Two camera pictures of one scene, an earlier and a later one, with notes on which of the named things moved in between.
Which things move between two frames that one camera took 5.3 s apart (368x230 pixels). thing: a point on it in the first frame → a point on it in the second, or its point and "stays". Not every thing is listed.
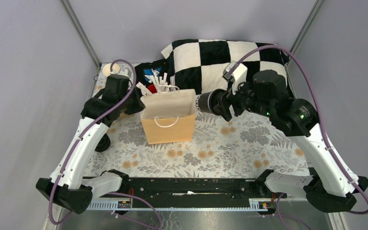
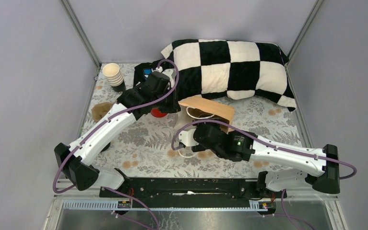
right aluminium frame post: [312, 15] stays
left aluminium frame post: [81, 33] stays
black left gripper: [139, 105] → [169, 89]
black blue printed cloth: [143, 73] stays
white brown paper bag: [169, 116] → [199, 109]
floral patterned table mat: [245, 146] stays
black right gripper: [223, 101] → [198, 147]
